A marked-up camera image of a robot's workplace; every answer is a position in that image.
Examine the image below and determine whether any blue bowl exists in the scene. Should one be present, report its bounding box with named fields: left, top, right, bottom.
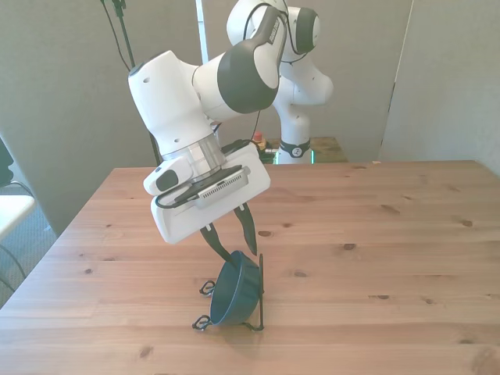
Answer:
left=209, top=251, right=261, bottom=327

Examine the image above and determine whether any red emergency stop button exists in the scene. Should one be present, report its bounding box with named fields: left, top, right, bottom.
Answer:
left=252, top=131, right=275, bottom=152

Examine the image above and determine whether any black camera stand pole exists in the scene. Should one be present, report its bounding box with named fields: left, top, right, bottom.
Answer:
left=111, top=0, right=162, bottom=165

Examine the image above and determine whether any black wire bowl rack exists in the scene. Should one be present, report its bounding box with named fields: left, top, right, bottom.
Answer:
left=191, top=252, right=266, bottom=333

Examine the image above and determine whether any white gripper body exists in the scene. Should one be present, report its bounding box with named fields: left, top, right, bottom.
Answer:
left=143, top=144, right=271, bottom=246

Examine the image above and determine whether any beige partition panel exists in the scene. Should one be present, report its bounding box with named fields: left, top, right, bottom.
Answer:
left=205, top=0, right=414, bottom=159
left=0, top=0, right=201, bottom=235
left=380, top=0, right=500, bottom=163

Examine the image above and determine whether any white side table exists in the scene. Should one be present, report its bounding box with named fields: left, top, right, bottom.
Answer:
left=0, top=194, right=36, bottom=240

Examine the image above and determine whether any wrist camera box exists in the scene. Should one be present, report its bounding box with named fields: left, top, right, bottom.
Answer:
left=194, top=165, right=252, bottom=211

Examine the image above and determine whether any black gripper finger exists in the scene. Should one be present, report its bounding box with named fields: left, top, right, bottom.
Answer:
left=199, top=223, right=235, bottom=265
left=233, top=202, right=259, bottom=258

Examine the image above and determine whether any black chair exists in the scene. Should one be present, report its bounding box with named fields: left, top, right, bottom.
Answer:
left=0, top=136, right=15, bottom=185

